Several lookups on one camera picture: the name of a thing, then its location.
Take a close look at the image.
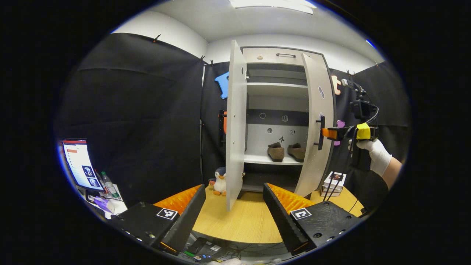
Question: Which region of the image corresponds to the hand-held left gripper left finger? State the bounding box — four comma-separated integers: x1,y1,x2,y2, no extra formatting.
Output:
110,183,207,257

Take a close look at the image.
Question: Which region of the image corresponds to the white photo cover book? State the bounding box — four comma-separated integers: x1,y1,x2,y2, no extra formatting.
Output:
324,171,347,185

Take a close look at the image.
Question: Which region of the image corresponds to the penguin plush toy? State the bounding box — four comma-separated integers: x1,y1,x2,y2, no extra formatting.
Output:
213,166,227,197

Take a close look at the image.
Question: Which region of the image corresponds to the black door handle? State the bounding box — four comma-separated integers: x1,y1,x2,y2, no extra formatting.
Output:
314,115,326,151

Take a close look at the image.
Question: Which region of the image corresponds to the brown fuzzy shoe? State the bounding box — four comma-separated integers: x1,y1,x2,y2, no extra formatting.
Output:
267,142,285,163
287,142,306,163

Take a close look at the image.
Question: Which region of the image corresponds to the computer monitor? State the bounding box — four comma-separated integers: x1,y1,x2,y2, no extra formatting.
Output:
59,138,106,192

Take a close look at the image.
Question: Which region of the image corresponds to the grey cabinet door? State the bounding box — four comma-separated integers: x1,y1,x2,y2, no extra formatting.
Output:
294,52,336,198
225,39,248,212

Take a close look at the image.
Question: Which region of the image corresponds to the long ceiling light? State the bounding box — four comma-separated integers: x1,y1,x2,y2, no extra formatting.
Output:
229,0,317,15

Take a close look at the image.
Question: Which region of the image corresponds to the black backdrop cloth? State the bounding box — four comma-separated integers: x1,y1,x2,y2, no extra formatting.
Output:
55,32,412,214

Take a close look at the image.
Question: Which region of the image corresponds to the clear plastic bottle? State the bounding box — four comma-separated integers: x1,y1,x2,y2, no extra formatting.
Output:
101,171,120,199

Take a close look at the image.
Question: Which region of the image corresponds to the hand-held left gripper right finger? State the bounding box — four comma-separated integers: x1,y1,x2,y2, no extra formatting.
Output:
262,182,364,257

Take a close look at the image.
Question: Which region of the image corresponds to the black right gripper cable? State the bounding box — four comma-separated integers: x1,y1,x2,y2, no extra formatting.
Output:
323,105,380,202

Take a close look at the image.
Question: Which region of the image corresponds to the grey cabinet drawer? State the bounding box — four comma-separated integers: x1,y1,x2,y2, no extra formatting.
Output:
242,47,325,67

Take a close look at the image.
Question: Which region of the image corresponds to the grey shoe cabinet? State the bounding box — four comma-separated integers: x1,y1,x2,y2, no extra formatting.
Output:
241,46,336,194

